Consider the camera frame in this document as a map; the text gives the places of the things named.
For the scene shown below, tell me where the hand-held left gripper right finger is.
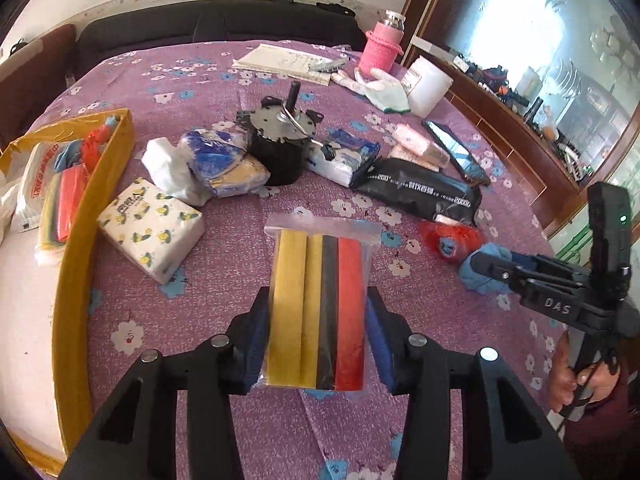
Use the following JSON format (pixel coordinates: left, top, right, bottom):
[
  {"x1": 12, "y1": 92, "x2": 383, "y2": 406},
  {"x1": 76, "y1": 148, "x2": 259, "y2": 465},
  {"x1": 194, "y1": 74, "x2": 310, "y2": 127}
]
[{"x1": 365, "y1": 286, "x2": 581, "y2": 480}]

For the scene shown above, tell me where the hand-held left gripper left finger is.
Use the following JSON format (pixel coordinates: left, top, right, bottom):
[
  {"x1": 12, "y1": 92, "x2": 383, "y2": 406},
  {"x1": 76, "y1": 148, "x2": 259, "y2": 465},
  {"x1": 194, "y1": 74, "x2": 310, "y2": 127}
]
[{"x1": 59, "y1": 287, "x2": 273, "y2": 480}]

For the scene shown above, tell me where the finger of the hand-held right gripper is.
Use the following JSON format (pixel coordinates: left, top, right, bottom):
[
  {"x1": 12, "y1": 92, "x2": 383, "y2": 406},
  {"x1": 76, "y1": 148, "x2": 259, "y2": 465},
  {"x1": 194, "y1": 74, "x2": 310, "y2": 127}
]
[
  {"x1": 517, "y1": 254, "x2": 593, "y2": 288},
  {"x1": 467, "y1": 249, "x2": 538, "y2": 297}
]

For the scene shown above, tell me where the blue cloth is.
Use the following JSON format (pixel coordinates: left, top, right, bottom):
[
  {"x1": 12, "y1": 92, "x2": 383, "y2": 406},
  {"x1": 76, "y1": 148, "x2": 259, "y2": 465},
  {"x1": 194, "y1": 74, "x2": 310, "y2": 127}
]
[
  {"x1": 54, "y1": 115, "x2": 121, "y2": 171},
  {"x1": 459, "y1": 242, "x2": 526, "y2": 295}
]

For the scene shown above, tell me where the bag of coloured sponges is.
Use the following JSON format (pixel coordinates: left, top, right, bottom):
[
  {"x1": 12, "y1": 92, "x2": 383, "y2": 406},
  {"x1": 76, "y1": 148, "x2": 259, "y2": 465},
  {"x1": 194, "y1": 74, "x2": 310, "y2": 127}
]
[{"x1": 250, "y1": 213, "x2": 383, "y2": 401}]

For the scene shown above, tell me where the white and peach tissue pack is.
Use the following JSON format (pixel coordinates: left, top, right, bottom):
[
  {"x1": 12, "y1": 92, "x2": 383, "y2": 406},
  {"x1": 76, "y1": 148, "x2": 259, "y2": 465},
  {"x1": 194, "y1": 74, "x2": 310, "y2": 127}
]
[{"x1": 389, "y1": 145, "x2": 441, "y2": 173}]

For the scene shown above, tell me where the pink tissue pack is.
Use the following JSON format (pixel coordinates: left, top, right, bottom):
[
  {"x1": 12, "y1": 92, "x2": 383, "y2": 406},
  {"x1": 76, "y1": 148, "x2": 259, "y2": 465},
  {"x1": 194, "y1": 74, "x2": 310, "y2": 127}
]
[{"x1": 392, "y1": 124, "x2": 451, "y2": 163}]

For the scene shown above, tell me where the yellow cardboard box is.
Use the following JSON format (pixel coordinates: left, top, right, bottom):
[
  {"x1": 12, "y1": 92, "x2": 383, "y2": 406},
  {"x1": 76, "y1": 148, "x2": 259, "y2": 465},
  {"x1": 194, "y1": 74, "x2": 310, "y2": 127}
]
[{"x1": 0, "y1": 108, "x2": 137, "y2": 476}]

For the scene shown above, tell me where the person's right forearm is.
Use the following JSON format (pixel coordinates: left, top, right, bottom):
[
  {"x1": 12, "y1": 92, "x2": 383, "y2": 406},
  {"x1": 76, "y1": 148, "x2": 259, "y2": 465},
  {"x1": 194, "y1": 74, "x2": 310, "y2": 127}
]
[{"x1": 562, "y1": 355, "x2": 640, "y2": 480}]

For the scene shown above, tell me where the person's right hand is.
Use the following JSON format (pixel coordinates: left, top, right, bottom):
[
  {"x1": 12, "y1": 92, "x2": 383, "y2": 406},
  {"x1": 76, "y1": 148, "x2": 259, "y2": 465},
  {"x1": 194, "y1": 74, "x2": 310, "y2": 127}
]
[{"x1": 547, "y1": 332, "x2": 626, "y2": 413}]

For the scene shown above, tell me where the red mesh scrubber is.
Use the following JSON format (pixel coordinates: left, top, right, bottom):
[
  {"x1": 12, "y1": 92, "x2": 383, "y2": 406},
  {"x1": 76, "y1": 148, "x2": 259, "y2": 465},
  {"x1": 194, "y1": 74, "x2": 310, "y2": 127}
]
[
  {"x1": 82, "y1": 127, "x2": 108, "y2": 171},
  {"x1": 419, "y1": 220, "x2": 483, "y2": 261}
]

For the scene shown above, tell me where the purple floral tablecloth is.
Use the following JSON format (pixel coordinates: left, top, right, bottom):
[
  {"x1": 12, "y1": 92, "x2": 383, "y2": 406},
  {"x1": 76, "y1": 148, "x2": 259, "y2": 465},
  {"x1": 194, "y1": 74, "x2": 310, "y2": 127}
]
[{"x1": 20, "y1": 40, "x2": 568, "y2": 480}]

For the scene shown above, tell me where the black wipes pack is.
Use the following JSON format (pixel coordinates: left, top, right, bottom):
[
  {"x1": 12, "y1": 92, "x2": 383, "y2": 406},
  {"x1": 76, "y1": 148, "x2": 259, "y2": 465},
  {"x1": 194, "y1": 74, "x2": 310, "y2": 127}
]
[{"x1": 350, "y1": 157, "x2": 482, "y2": 226}]

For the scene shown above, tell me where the black smartphone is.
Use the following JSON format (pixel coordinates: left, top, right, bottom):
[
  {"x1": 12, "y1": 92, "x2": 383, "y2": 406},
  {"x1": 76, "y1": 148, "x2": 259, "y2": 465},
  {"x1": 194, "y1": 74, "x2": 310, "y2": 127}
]
[{"x1": 422, "y1": 119, "x2": 492, "y2": 186}]

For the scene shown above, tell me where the wooden cabinet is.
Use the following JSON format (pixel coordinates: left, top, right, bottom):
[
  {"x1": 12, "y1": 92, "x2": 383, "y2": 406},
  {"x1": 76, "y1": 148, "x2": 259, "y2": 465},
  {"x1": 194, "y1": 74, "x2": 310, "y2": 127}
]
[{"x1": 400, "y1": 0, "x2": 640, "y2": 231}]

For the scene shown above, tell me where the yellow printed white tissue pack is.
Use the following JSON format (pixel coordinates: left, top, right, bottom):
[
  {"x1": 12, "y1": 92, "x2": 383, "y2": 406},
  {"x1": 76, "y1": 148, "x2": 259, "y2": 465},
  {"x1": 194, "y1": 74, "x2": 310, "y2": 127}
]
[{"x1": 96, "y1": 178, "x2": 206, "y2": 285}]

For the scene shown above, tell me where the blue and yellow tissue pack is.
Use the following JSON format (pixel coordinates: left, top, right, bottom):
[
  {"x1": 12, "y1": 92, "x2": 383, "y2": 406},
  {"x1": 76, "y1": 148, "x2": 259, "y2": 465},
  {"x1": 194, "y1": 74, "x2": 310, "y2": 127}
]
[{"x1": 179, "y1": 129, "x2": 271, "y2": 198}]

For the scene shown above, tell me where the blue and white pack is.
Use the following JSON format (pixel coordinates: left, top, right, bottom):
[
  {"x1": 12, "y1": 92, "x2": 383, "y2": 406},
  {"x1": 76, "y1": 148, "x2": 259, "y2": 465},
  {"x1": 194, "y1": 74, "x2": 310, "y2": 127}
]
[{"x1": 309, "y1": 127, "x2": 381, "y2": 187}]

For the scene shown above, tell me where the black electric motor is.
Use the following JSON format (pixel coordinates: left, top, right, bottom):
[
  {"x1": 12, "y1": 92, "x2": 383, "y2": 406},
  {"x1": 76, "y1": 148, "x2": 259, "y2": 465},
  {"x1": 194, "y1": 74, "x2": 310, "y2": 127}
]
[{"x1": 236, "y1": 80, "x2": 325, "y2": 187}]

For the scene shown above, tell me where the crumpled white plastic bag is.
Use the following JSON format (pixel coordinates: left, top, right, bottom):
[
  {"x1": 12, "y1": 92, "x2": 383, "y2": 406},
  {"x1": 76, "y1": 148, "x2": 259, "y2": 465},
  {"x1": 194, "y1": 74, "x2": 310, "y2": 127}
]
[{"x1": 141, "y1": 137, "x2": 211, "y2": 207}]

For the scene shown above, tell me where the white plastic jar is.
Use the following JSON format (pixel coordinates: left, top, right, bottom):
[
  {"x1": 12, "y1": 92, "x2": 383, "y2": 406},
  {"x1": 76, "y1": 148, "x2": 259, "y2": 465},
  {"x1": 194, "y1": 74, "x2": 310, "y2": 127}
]
[{"x1": 402, "y1": 56, "x2": 455, "y2": 116}]

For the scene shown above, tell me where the white work glove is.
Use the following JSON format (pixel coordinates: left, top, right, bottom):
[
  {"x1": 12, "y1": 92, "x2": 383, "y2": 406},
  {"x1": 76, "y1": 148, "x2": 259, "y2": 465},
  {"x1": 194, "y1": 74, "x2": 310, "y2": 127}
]
[{"x1": 331, "y1": 67, "x2": 412, "y2": 113}]

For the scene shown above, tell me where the pack of coloured sponges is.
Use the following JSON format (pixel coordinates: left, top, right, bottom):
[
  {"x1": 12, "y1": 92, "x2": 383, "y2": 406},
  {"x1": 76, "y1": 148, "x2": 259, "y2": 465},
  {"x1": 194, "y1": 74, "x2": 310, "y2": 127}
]
[{"x1": 35, "y1": 165, "x2": 91, "y2": 266}]

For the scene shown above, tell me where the pink sleeved bottle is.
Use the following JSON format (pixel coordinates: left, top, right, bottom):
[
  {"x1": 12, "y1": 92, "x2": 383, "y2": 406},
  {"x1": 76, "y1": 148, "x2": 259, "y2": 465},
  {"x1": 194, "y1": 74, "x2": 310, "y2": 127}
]
[{"x1": 357, "y1": 10, "x2": 407, "y2": 77}]

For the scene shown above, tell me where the red printed white pack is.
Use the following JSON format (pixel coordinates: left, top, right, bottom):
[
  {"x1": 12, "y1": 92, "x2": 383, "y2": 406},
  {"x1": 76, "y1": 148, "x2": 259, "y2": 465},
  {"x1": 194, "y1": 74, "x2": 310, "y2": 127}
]
[{"x1": 10, "y1": 141, "x2": 68, "y2": 233}]

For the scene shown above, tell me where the paper notebook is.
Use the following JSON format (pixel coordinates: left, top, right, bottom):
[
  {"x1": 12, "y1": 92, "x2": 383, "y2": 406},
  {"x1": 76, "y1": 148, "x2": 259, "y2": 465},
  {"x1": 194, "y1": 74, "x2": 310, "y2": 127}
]
[{"x1": 232, "y1": 43, "x2": 346, "y2": 86}]

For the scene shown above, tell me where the dark sofa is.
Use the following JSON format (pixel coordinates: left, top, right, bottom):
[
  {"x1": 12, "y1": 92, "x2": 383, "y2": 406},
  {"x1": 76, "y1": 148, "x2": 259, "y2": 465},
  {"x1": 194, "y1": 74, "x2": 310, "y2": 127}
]
[{"x1": 75, "y1": 0, "x2": 368, "y2": 81}]

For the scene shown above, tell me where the brown cushioned seat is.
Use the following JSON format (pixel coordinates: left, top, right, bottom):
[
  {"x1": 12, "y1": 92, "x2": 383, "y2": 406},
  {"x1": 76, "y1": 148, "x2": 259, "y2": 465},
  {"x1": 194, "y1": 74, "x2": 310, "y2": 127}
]
[{"x1": 0, "y1": 24, "x2": 78, "y2": 151}]

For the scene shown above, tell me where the wall mirror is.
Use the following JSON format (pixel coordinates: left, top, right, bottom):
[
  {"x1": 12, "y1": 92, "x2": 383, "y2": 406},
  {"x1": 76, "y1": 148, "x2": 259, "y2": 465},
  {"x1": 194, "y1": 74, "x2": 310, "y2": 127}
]
[{"x1": 445, "y1": 0, "x2": 640, "y2": 191}]

